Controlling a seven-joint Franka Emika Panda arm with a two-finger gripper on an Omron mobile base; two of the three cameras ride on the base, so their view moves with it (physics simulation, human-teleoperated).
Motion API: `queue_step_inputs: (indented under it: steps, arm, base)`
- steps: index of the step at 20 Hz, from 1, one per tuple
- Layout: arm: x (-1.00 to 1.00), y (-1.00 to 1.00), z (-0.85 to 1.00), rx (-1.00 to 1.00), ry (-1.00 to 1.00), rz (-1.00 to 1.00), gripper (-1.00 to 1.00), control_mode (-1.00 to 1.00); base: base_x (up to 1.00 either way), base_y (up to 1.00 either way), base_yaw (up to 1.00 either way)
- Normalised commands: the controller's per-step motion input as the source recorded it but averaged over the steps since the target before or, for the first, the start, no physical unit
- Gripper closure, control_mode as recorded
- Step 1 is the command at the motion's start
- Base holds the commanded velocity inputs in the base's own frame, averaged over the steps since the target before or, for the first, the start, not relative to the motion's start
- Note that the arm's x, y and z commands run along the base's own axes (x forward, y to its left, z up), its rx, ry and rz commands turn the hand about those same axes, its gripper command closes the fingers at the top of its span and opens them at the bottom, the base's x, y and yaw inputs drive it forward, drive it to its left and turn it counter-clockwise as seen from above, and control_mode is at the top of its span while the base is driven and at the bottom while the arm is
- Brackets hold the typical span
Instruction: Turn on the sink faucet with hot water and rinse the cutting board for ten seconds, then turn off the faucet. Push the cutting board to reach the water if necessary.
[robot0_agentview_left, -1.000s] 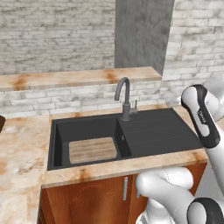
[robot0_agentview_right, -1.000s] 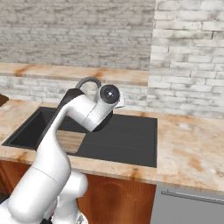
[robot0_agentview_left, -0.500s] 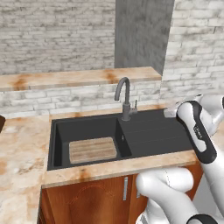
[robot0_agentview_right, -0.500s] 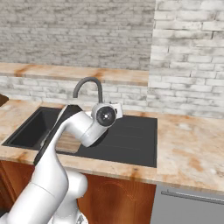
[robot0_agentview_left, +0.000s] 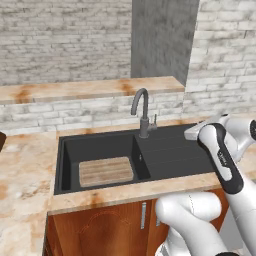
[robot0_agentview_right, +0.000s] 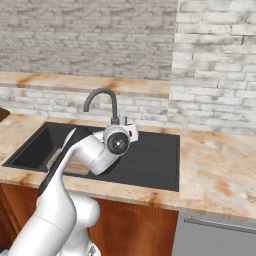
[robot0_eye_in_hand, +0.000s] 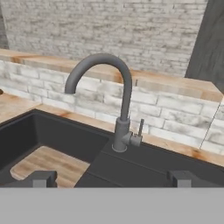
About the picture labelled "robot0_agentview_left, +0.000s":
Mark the dark grey faucet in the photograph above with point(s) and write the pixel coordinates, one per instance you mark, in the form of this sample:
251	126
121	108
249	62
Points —
144	123

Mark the wooden cutting board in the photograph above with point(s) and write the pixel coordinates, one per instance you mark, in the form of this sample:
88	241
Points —
106	171

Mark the wooden wall shelf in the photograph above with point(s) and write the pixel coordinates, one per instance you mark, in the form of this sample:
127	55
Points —
83	89

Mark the dark grey sink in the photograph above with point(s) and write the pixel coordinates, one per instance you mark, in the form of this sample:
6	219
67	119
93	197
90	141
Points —
173	153

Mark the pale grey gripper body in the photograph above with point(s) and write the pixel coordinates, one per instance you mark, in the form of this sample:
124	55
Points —
192	132

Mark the wide brown cupboard door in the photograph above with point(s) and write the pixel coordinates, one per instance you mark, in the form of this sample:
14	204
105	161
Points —
100	230

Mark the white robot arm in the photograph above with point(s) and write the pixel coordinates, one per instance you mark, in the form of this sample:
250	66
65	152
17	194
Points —
240	200

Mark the dark brown object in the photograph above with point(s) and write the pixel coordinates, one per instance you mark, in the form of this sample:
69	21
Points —
2	141

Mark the narrow brown cupboard door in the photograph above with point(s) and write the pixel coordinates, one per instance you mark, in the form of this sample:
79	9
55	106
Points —
154	236

